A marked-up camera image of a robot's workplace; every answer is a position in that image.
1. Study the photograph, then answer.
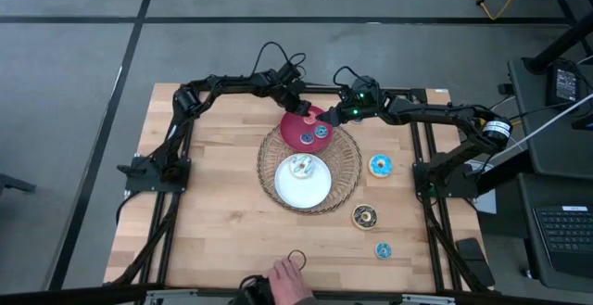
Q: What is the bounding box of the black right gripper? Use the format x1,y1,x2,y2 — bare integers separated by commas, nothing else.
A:
316,78,390,127

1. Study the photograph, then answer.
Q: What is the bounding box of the large white teal-drizzled donut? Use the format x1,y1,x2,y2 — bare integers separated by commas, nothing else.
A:
289,154,316,180

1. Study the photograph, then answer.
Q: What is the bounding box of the large light blue donut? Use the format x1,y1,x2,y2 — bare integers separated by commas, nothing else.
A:
368,154,394,179

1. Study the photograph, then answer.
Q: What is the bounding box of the large chocolate donut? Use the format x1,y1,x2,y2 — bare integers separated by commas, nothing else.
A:
351,203,379,231

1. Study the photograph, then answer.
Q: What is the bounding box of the red round plate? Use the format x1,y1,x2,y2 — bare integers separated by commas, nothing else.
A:
279,105,334,154

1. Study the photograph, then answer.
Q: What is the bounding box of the round woven straw placemat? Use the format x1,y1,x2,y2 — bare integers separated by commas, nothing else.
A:
257,121,363,216

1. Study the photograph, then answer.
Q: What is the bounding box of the white round plate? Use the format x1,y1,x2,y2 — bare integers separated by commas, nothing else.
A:
273,153,333,210

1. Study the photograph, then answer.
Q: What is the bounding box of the person's hand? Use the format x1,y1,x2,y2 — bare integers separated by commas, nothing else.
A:
267,257,317,305

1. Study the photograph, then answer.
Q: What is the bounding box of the black handheld device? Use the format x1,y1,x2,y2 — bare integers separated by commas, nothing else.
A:
229,274,275,305

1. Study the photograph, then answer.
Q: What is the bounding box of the black side desk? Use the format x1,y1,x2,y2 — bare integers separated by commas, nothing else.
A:
507,57,593,293

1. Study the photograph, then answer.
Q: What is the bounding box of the black flat pad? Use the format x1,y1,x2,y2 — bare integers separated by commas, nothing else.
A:
456,237,496,288

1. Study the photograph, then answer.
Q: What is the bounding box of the black stand leg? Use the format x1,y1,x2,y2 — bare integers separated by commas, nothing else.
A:
523,0,593,75

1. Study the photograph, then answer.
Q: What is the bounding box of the black laptop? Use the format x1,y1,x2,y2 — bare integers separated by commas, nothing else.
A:
532,205,593,279

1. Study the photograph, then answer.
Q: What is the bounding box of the dark chair leg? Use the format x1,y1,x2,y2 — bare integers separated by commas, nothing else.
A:
0,172,37,196

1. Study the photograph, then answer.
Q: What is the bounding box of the black crossbar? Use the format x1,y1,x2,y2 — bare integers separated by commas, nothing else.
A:
0,284,593,305

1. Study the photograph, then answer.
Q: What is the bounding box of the black aluminium table frame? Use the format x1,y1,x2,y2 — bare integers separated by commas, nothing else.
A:
104,73,497,297

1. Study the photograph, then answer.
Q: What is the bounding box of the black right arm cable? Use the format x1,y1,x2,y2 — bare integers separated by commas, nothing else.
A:
331,65,368,89

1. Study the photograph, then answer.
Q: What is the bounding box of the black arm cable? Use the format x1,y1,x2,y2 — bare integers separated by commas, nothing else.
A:
331,65,368,89
251,41,308,80

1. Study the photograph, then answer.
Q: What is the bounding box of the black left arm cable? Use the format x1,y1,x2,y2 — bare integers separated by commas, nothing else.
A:
251,41,308,80

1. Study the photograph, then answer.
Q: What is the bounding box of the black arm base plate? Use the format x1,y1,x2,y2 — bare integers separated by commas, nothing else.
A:
411,160,478,199
124,155,192,194

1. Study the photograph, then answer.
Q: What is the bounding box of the thin brown ring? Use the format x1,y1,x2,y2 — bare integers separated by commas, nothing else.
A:
286,248,309,272

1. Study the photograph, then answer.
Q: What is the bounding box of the silver metal bracket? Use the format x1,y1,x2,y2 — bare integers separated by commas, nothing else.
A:
144,289,198,305
400,294,458,305

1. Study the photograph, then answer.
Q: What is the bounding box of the white cable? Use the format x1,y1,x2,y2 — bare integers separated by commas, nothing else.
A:
486,92,593,163

